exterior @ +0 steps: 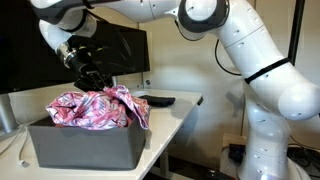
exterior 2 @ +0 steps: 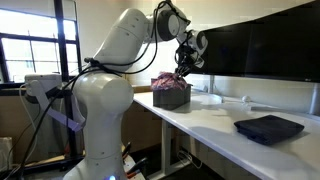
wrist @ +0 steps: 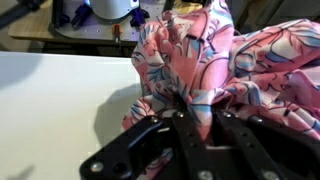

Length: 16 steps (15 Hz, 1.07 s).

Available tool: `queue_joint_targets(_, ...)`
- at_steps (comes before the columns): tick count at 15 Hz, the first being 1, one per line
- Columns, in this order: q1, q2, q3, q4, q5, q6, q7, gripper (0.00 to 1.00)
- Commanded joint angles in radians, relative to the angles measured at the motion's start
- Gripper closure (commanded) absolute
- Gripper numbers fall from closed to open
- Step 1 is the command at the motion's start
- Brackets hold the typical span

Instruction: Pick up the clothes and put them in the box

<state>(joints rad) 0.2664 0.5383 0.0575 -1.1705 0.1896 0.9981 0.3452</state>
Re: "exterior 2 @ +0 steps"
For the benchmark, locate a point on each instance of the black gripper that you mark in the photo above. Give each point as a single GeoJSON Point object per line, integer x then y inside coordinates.
{"type": "Point", "coordinates": [187, 58]}

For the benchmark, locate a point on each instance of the pink blue floral cloth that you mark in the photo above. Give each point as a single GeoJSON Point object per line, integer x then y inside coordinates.
{"type": "Point", "coordinates": [168, 81]}

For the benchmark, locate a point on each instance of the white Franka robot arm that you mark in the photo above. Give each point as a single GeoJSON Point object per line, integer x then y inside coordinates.
{"type": "Point", "coordinates": [103, 96]}

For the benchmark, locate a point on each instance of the grey rectangular box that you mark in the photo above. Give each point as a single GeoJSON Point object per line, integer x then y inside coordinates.
{"type": "Point", "coordinates": [171, 98]}

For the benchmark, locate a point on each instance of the brown cardboard box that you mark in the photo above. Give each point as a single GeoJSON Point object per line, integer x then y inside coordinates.
{"type": "Point", "coordinates": [143, 130]}

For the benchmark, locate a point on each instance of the black flat monitor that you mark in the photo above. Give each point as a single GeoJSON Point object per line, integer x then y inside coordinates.
{"type": "Point", "coordinates": [286, 43]}
{"type": "Point", "coordinates": [230, 53]}

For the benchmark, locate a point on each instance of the small white ball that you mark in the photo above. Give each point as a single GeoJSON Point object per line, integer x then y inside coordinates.
{"type": "Point", "coordinates": [245, 98]}

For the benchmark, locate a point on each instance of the white desk leg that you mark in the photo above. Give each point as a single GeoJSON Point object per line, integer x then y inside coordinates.
{"type": "Point", "coordinates": [166, 146]}

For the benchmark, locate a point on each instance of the dark navy folded cloth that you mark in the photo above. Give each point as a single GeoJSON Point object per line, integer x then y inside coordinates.
{"type": "Point", "coordinates": [268, 130]}

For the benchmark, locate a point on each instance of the black vertical pole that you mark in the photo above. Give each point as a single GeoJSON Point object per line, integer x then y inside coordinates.
{"type": "Point", "coordinates": [68, 126]}

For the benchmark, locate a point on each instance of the white bin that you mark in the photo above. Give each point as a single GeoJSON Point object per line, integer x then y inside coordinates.
{"type": "Point", "coordinates": [5, 153]}

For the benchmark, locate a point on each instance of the white device on bracket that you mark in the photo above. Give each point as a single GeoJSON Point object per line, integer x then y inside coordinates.
{"type": "Point", "coordinates": [41, 83]}

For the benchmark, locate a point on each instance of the dark window frame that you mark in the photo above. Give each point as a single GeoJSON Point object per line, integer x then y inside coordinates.
{"type": "Point", "coordinates": [33, 36]}

